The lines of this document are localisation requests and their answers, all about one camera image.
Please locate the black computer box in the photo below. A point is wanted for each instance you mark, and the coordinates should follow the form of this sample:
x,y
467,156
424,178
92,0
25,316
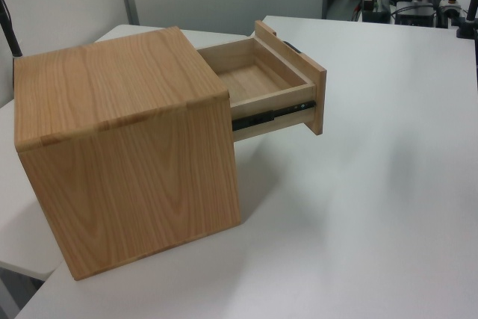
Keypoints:
x,y
414,16

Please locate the thin black stand pole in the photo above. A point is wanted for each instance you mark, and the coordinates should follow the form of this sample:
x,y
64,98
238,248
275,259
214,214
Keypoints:
x,y
10,31

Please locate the black drawer slide rail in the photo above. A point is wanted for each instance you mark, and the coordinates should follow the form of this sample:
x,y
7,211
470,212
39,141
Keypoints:
x,y
257,118

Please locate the black clamp stand pole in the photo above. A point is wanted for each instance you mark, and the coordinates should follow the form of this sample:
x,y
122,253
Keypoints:
x,y
470,20

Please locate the emergency stop button box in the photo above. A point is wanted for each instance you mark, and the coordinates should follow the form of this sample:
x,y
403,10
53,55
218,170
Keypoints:
x,y
452,4

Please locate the light wooden drawer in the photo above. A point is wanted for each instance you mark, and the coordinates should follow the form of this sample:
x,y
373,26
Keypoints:
x,y
261,80

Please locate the light oak wooden cabinet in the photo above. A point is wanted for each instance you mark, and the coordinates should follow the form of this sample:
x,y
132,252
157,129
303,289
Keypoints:
x,y
112,128

